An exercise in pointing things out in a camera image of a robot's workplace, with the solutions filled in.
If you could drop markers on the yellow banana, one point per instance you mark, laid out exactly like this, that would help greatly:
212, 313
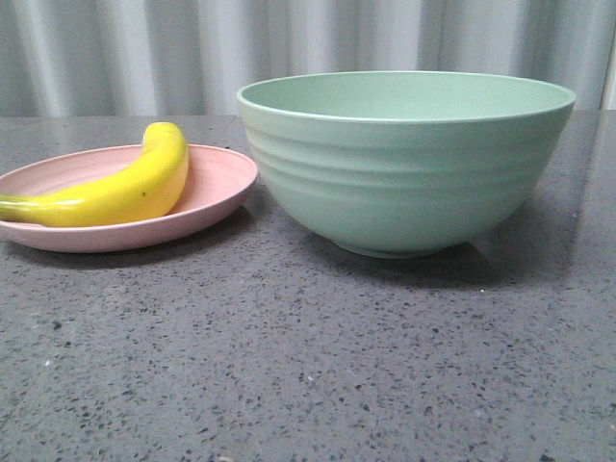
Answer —
148, 188

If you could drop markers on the green bowl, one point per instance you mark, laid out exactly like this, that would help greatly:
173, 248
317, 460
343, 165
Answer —
399, 163

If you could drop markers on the pink plate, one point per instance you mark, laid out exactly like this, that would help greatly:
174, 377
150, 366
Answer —
218, 183

